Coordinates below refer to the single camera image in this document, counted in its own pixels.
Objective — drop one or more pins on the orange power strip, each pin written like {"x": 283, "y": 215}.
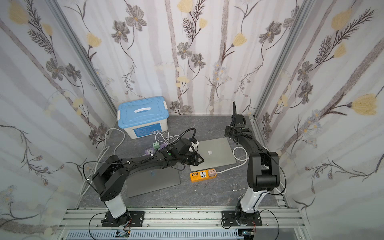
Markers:
{"x": 200, "y": 176}

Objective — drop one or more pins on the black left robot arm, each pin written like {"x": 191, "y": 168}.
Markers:
{"x": 112, "y": 174}

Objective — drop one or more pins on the green USB charger adapter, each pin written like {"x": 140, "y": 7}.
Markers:
{"x": 156, "y": 145}

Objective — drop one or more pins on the pink USB charger adapter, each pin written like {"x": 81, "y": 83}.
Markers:
{"x": 212, "y": 172}

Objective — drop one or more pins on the dark grey laptop left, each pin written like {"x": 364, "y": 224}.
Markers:
{"x": 150, "y": 181}

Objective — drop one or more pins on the aluminium rail frame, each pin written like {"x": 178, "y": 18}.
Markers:
{"x": 186, "y": 223}

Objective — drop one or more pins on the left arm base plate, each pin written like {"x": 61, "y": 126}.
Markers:
{"x": 123, "y": 219}

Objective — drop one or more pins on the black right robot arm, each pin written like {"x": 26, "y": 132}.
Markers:
{"x": 263, "y": 170}

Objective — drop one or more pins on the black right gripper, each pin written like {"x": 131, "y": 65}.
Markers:
{"x": 237, "y": 120}

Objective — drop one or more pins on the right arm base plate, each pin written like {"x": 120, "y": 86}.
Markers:
{"x": 241, "y": 219}

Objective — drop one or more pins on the white storage box blue lid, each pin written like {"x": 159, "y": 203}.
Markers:
{"x": 143, "y": 117}

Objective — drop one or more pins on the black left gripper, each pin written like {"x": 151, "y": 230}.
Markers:
{"x": 192, "y": 158}

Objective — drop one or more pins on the purple power strip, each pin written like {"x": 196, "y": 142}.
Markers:
{"x": 152, "y": 150}

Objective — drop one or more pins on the silver laptop right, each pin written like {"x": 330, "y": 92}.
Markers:
{"x": 216, "y": 153}

